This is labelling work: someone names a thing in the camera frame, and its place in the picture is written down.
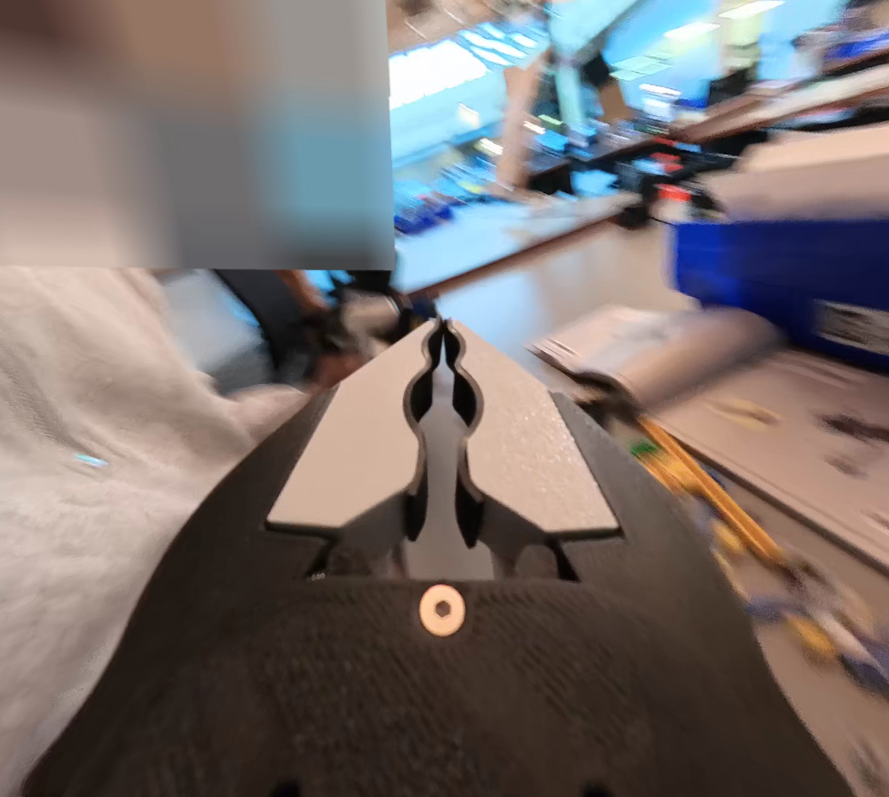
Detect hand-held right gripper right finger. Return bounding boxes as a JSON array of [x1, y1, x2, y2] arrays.
[[448, 318, 622, 565]]

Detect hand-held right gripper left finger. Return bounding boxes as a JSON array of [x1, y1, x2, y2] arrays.
[[266, 318, 444, 563]]

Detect pile of loose lego pieces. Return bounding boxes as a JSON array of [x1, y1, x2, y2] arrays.
[[575, 372, 889, 697]]

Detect lego instruction booklet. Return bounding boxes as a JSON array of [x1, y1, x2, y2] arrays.
[[526, 303, 889, 577]]

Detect cardboard display stand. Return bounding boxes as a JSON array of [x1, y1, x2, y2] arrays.
[[495, 44, 558, 195]]

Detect blue storage bin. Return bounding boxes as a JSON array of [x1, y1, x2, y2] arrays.
[[665, 216, 889, 373]]

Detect white printed paper bags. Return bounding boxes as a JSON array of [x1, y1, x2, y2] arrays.
[[707, 122, 889, 223]]

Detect long wooden desk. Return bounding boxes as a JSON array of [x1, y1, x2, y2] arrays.
[[667, 64, 889, 147]]

